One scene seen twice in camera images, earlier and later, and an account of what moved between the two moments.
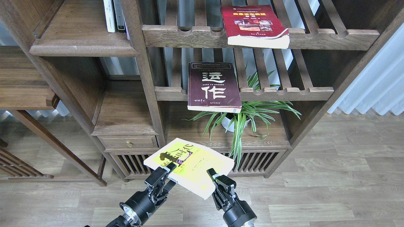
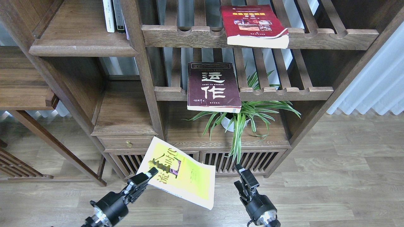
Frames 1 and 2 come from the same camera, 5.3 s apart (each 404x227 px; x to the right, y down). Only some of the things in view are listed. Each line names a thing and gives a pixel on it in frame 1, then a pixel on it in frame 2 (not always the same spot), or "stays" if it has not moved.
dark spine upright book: [118, 6] stays
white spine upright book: [109, 15] stays
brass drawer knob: [129, 143] stays
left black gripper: [142, 204] → [114, 205]
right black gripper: [237, 213] → [259, 204]
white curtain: [379, 87] stays
